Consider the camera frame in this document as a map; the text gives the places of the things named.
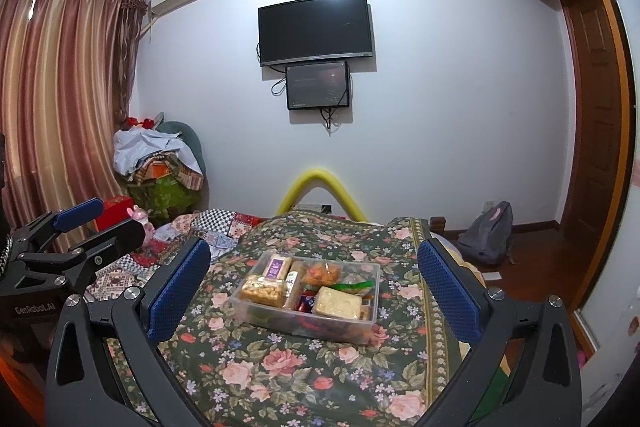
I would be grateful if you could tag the orange snack bag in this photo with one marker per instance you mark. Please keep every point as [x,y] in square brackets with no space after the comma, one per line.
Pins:
[322,274]

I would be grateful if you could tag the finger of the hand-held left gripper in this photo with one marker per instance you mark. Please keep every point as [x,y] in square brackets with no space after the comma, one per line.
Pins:
[115,239]
[77,214]

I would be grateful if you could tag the clear plastic container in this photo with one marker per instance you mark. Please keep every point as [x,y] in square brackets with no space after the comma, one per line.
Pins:
[260,324]

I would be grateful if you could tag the patchwork quilt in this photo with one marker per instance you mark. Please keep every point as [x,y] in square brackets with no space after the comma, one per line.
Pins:
[225,224]

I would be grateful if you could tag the yellow and green snack packet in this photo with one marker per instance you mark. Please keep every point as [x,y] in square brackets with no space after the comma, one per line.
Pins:
[359,287]

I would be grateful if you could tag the small wall monitor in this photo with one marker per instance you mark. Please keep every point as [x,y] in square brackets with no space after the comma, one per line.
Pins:
[317,84]

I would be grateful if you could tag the brown bar packet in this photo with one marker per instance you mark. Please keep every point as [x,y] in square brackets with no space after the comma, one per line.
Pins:
[294,287]

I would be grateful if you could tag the striped brown curtain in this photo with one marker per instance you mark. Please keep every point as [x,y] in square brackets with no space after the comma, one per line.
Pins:
[65,97]

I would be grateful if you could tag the red and white snack packet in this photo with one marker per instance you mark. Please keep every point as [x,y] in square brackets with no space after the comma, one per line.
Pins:
[305,304]

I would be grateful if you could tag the white wall socket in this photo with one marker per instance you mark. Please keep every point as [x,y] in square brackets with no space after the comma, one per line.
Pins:
[487,206]

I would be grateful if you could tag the red cloth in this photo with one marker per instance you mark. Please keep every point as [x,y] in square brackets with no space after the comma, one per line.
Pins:
[140,123]

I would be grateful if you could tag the yellow foam tube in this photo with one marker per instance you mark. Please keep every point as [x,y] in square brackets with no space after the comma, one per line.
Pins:
[320,177]

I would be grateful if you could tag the white paper sheet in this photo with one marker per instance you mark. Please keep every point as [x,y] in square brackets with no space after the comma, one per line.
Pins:
[492,277]

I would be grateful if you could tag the brown wooden door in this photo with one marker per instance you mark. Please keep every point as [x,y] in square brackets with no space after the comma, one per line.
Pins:
[592,117]

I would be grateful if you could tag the peanut brittle packet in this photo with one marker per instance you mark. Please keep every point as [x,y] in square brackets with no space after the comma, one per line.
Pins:
[262,291]

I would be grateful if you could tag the grey backpack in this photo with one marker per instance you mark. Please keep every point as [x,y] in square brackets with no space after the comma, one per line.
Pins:
[487,232]

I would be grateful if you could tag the purple wafer packet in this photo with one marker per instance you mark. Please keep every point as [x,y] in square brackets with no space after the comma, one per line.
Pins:
[278,267]

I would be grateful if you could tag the large wall television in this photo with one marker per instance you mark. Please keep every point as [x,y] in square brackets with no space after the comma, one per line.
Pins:
[315,29]

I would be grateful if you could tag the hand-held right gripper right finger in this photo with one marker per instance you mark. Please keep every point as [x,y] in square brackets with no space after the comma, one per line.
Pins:
[447,292]

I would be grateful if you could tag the dark floral blanket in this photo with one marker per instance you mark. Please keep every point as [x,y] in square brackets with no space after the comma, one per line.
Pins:
[280,372]

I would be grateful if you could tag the grey-green chair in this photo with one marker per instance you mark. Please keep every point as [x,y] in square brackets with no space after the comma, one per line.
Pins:
[192,142]

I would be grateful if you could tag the pink toy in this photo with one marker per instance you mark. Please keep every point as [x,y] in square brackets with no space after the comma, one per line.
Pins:
[137,219]

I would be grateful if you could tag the beige cake packet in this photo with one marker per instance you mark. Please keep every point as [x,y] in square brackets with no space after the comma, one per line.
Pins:
[337,304]

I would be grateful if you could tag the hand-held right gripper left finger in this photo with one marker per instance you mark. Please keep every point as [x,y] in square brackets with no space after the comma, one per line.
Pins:
[180,292]

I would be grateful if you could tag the red box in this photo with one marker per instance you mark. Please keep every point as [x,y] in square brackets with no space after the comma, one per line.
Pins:
[114,212]

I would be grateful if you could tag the cream bed sheet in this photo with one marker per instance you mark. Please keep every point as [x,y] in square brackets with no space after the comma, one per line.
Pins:
[465,262]

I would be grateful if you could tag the pile of clothes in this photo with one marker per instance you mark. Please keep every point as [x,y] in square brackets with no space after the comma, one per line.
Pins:
[150,157]

